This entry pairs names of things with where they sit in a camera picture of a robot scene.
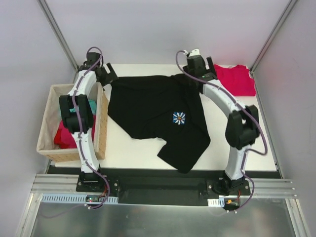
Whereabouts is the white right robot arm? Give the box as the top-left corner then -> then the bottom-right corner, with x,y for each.
180,48 -> 260,195

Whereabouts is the right aluminium frame post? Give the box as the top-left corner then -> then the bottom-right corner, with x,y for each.
249,0 -> 298,75

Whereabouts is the red t-shirt in basket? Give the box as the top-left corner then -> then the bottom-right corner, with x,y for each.
53,116 -> 96,149

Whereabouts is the aluminium front rail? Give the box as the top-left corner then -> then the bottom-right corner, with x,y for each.
31,174 -> 299,199

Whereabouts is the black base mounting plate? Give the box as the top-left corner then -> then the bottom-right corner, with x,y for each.
76,168 -> 250,206

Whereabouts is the black flower print t-shirt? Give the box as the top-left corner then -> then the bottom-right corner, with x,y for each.
108,74 -> 211,173

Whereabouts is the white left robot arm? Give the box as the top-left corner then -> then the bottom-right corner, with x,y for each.
59,46 -> 118,192

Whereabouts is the aluminium frame post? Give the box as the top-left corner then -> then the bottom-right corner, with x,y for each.
37,0 -> 79,71
249,0 -> 298,75

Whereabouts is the left aluminium frame post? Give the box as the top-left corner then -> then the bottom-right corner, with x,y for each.
37,0 -> 79,71

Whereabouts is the white cable duct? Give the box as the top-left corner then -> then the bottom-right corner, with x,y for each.
41,194 -> 119,205
207,198 -> 239,207

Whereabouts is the right white cable duct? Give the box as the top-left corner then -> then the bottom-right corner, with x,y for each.
207,198 -> 239,207

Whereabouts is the left white cable duct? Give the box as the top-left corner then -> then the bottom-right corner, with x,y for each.
41,194 -> 119,205

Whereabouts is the teal t-shirt in basket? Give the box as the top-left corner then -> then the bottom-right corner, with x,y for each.
69,99 -> 97,115

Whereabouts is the wicker laundry basket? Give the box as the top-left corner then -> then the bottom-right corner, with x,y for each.
37,83 -> 108,162

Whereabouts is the folded red t-shirt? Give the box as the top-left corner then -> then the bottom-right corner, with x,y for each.
214,65 -> 256,96

